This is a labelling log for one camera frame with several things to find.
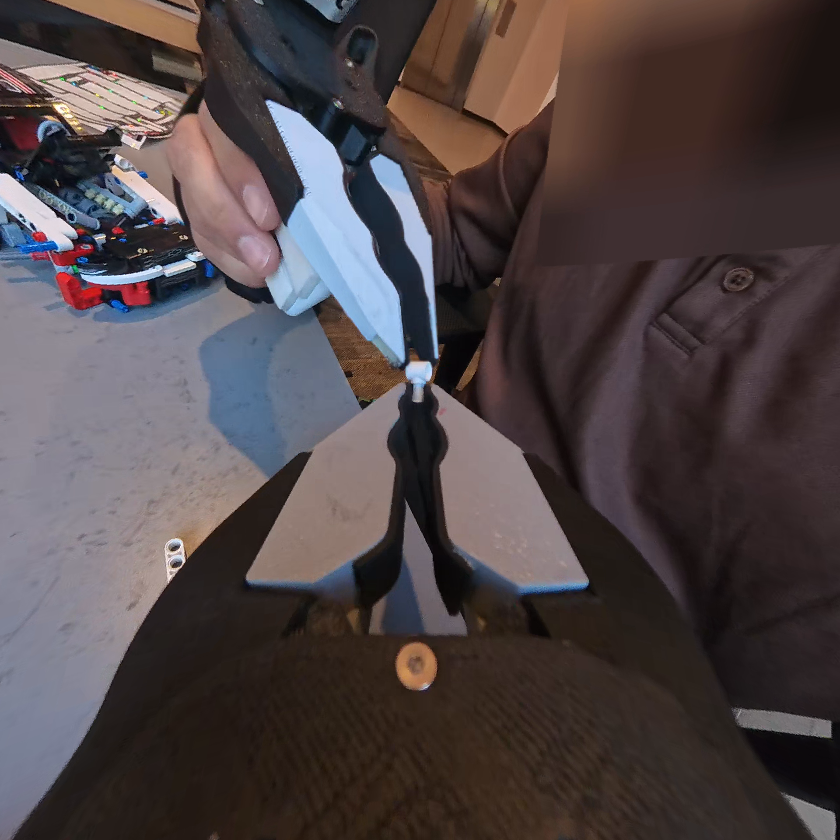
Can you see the red white brick race car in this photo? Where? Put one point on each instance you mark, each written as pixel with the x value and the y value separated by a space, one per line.
pixel 131 249

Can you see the grey desk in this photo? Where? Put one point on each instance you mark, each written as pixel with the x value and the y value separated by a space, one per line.
pixel 131 426

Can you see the person's right forearm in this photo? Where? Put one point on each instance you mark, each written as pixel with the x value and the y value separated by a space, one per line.
pixel 485 216

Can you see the person's right hand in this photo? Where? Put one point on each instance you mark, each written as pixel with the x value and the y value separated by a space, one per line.
pixel 216 203

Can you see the black office chair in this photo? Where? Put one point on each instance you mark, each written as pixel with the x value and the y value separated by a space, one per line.
pixel 459 341

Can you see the grey office table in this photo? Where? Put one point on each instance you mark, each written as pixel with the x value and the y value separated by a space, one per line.
pixel 118 16

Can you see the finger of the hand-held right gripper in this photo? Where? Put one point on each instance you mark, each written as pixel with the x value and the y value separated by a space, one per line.
pixel 413 249
pixel 328 216

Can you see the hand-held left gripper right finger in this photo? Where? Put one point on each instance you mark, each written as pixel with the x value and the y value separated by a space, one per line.
pixel 505 518

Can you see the person's torso in brown shirt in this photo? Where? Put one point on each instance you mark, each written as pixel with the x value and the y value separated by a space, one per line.
pixel 656 459

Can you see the small white connector pin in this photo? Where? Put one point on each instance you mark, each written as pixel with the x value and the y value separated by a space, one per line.
pixel 418 373

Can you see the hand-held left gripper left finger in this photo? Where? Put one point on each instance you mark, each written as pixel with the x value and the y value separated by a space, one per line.
pixel 328 518

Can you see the printed sticker sheet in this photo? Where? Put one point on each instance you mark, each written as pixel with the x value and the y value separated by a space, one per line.
pixel 111 98

